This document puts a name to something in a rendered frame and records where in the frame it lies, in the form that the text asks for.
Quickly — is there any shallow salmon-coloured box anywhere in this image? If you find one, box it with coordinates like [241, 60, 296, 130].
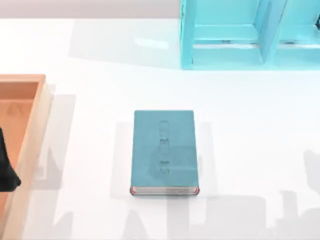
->
[0, 74, 48, 240]

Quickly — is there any teal blue book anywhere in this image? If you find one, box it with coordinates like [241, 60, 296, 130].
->
[129, 109, 201, 197]

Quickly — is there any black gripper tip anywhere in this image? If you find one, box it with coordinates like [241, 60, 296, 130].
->
[0, 127, 22, 193]

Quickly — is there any light blue rack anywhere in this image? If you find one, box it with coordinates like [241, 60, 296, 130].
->
[180, 0, 320, 71]

